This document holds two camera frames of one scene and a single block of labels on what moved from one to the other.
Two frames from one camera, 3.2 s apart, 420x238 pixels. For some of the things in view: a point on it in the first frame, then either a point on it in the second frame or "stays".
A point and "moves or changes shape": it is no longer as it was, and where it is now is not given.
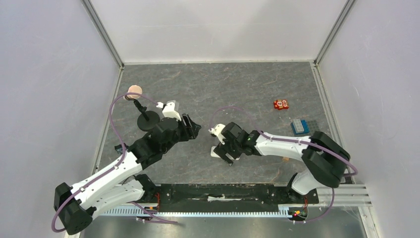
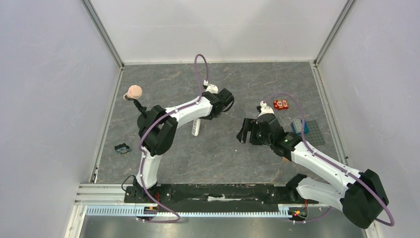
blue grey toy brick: [299, 126] stays
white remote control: [213, 153] moves or changes shape
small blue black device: [119, 148] stays
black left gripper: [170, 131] -> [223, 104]
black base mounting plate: [229, 197] stays
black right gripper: [228, 149] -> [250, 131]
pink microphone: [134, 89] stays
